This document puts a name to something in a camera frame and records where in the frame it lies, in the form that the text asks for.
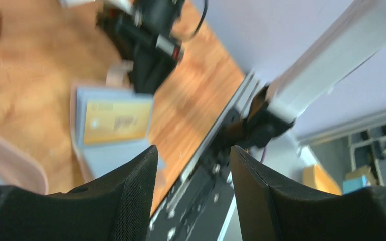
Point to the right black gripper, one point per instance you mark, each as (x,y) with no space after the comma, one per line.
(147,24)

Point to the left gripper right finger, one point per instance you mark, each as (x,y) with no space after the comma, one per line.
(272,206)

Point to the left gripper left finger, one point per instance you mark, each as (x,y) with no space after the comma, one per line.
(115,206)

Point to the pink leather card holder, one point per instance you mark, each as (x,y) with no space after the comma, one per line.
(99,159)

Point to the gold credit card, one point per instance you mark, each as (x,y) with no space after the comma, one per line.
(114,120)

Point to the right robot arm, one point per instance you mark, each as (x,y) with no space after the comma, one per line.
(353,38)

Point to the pink oval tray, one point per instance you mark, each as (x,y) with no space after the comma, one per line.
(20,169)

